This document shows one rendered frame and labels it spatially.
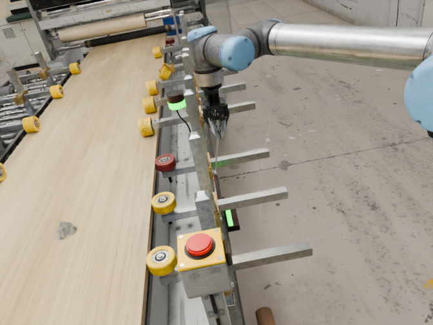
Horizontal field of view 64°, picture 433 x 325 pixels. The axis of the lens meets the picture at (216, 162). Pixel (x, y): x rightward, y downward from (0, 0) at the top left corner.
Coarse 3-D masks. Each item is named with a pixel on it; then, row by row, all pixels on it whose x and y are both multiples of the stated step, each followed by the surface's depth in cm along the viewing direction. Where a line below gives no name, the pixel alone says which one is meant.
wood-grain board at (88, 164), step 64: (128, 64) 260; (64, 128) 179; (128, 128) 167; (0, 192) 137; (64, 192) 130; (128, 192) 123; (0, 256) 106; (64, 256) 101; (128, 256) 97; (0, 320) 86; (64, 320) 83; (128, 320) 80
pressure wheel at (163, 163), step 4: (160, 156) 139; (164, 156) 138; (168, 156) 138; (172, 156) 137; (156, 160) 137; (160, 160) 137; (164, 160) 136; (168, 160) 136; (172, 160) 135; (156, 164) 135; (160, 164) 133; (164, 164) 133; (168, 164) 134; (172, 164) 135; (160, 168) 134; (164, 168) 134; (168, 168) 134; (172, 168) 135
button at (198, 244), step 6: (198, 234) 53; (204, 234) 53; (192, 240) 52; (198, 240) 52; (204, 240) 52; (210, 240) 52; (186, 246) 52; (192, 246) 51; (198, 246) 51; (204, 246) 51; (210, 246) 51; (192, 252) 50; (198, 252) 50; (204, 252) 50
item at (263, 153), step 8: (248, 152) 139; (256, 152) 138; (264, 152) 138; (224, 160) 138; (232, 160) 138; (240, 160) 138; (248, 160) 139; (176, 168) 138; (184, 168) 138; (192, 168) 138; (168, 176) 139
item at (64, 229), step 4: (60, 224) 112; (64, 224) 110; (68, 224) 111; (60, 228) 111; (64, 228) 110; (68, 228) 110; (72, 228) 109; (76, 228) 110; (60, 232) 108; (64, 232) 109; (68, 232) 109; (72, 232) 109; (60, 236) 108; (64, 236) 108; (60, 240) 107
